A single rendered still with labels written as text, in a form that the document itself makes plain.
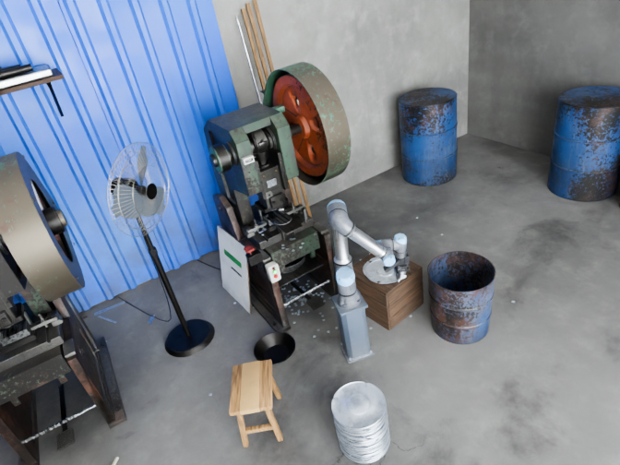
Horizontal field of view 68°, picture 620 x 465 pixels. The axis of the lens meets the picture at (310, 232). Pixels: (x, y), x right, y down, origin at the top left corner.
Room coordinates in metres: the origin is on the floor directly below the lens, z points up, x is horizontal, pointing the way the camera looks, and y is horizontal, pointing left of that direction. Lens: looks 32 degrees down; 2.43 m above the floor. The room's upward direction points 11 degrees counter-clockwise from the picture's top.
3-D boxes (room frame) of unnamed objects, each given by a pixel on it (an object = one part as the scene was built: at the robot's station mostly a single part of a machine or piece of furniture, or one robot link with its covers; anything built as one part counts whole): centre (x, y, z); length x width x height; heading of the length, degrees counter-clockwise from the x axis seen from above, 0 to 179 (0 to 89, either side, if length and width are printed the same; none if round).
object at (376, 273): (2.58, -0.48, 0.36); 0.29 x 0.29 x 0.01
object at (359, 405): (1.57, -0.08, 0.32); 0.29 x 0.29 x 0.01
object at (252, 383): (1.83, 0.50, 0.16); 0.34 x 0.24 x 0.34; 178
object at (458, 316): (2.28, -0.91, 0.24); 0.42 x 0.42 x 0.48
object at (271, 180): (2.91, 0.21, 1.04); 0.17 x 0.15 x 0.30; 26
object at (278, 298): (2.96, 0.53, 0.45); 0.92 x 0.12 x 0.90; 26
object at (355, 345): (2.24, -0.16, 0.23); 0.19 x 0.19 x 0.45; 10
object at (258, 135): (2.95, 0.23, 1.27); 0.21 x 0.12 x 0.34; 26
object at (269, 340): (2.34, 0.40, 0.04); 0.30 x 0.30 x 0.07
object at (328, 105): (3.19, -0.03, 1.33); 1.03 x 0.28 x 0.82; 26
